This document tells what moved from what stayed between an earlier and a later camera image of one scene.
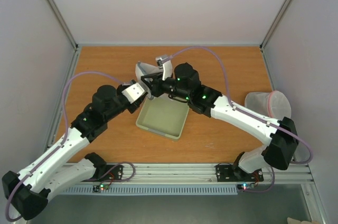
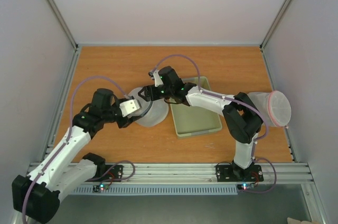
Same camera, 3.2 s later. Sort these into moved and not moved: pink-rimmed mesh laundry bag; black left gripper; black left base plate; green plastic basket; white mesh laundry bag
Moved: green plastic basket; black left gripper; white mesh laundry bag
Not moved: black left base plate; pink-rimmed mesh laundry bag
